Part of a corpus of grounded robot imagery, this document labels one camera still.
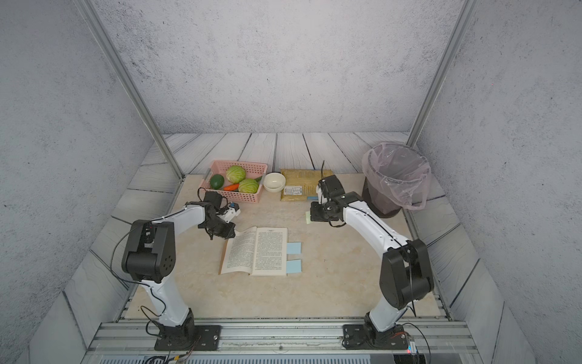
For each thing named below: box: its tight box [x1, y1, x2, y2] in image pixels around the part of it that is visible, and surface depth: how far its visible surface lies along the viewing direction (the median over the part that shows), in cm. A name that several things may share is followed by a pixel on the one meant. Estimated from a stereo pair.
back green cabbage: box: [225, 165, 247, 185], surface depth 116 cm
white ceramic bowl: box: [262, 172, 286, 193], surface depth 117 cm
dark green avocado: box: [209, 173, 225, 190], surface depth 117 cm
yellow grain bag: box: [280, 168, 334, 202], surface depth 116 cm
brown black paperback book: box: [220, 226, 288, 277], surface depth 92 cm
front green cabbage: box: [238, 178, 260, 194], surface depth 109 cm
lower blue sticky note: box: [286, 259, 303, 274], surface depth 89 cm
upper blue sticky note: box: [286, 241, 302, 255], surface depth 95 cm
